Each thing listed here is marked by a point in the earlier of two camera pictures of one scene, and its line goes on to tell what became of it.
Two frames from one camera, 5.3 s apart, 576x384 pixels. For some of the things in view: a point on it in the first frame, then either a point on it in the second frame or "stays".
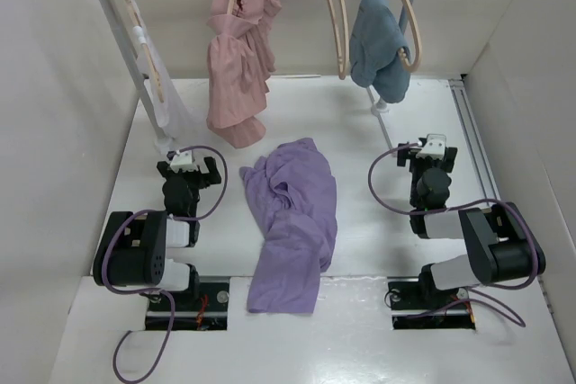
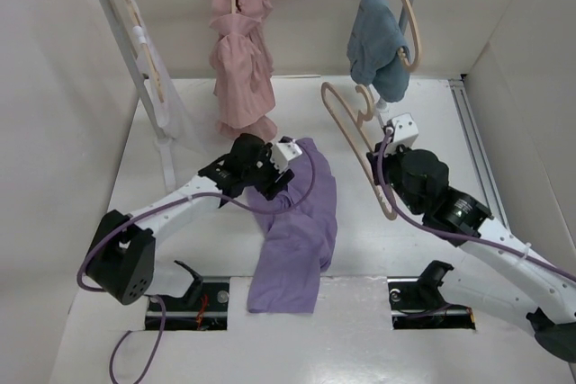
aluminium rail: [483, 160] stays
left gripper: [165, 169] to [272, 185]
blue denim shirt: [376, 38] stays
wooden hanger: [342, 69] to [349, 120]
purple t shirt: [294, 193] stays
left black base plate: [205, 307] stays
